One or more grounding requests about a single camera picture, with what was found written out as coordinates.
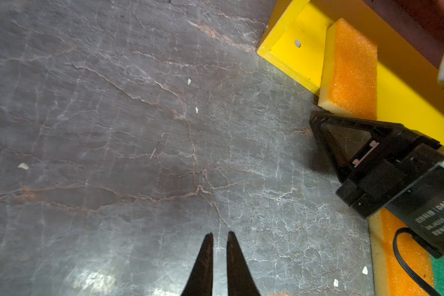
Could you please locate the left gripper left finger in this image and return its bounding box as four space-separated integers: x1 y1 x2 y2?
181 233 213 296

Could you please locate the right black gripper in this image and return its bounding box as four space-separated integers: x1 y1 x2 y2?
310 112 444 256

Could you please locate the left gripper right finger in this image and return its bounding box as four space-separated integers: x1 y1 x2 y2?
226 231 260 296

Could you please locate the orange sponge yellow base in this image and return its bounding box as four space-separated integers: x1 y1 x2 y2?
368 208 435 296
318 18 377 120

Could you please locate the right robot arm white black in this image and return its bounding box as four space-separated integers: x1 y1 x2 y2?
310 56 444 257

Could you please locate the yellow shelf unit pink blue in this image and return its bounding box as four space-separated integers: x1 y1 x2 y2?
257 1 444 145

